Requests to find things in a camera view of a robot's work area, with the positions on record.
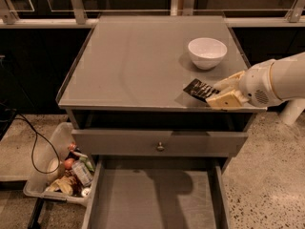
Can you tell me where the grey open middle drawer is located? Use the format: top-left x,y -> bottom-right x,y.
81,157 -> 232,229

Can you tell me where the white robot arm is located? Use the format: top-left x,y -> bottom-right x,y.
206,52 -> 305,110

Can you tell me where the white ceramic bowl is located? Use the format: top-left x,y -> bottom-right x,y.
188,37 -> 228,70

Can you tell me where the grey drawer cabinet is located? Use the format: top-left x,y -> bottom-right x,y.
55,14 -> 268,174

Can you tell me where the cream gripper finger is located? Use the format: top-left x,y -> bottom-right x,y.
213,71 -> 245,91
206,90 -> 243,109

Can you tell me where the black cable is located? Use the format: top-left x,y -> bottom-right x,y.
0,100 -> 61,175

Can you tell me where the grey top drawer with knob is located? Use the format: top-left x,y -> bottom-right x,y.
72,129 -> 248,157

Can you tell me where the white post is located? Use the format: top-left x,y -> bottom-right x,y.
280,99 -> 305,125

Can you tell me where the clear plastic storage bin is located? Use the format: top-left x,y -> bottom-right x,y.
24,122 -> 98,206

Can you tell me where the metal railing frame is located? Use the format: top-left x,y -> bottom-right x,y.
0,0 -> 305,28

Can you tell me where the orange fruit in bin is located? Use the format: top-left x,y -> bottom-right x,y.
64,158 -> 75,170

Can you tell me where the plastic bottle in bin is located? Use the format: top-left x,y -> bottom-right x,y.
71,160 -> 93,187

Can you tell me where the yellow snack bag in bin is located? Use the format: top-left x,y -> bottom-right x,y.
46,177 -> 77,196

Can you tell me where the black rxbar chocolate wrapper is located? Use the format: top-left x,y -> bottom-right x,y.
183,79 -> 219,102

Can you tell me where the white cup in bin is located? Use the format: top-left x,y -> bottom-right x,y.
47,158 -> 61,182

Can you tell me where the green packet in bin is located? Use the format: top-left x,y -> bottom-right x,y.
79,156 -> 94,172

